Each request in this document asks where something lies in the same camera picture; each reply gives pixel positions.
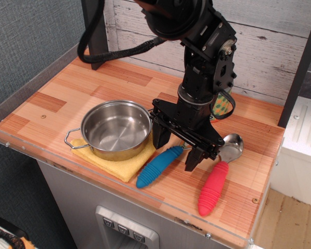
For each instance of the red handled spoon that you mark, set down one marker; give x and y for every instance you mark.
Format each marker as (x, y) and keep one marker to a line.
(212, 189)

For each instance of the blue handled fork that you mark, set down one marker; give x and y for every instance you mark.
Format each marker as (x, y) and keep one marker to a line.
(158, 164)

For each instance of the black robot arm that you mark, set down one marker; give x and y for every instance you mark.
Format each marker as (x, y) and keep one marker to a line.
(209, 43)

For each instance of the grey toy cabinet front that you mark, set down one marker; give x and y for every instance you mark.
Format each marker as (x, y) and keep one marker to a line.
(168, 207)

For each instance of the black vertical post right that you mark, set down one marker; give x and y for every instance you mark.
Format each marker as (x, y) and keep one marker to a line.
(296, 84)

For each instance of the orange object bottom left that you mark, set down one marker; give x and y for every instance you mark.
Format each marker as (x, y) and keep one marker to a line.
(28, 244)

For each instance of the silver button panel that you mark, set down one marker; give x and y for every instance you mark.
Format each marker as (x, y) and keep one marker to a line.
(118, 231)

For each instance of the stainless steel pot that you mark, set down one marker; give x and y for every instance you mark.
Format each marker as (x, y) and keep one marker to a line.
(115, 130)

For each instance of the white toy sink unit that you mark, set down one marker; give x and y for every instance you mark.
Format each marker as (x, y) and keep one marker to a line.
(291, 174)

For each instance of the yellow folded cloth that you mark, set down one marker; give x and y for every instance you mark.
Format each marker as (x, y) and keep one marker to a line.
(123, 170)

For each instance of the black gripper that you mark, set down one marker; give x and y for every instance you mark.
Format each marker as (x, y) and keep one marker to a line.
(189, 120)

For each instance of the black vertical post left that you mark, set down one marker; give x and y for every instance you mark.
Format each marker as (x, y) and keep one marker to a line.
(95, 37)

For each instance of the black vertical post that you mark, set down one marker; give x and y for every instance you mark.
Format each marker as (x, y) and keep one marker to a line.
(296, 84)
(95, 37)

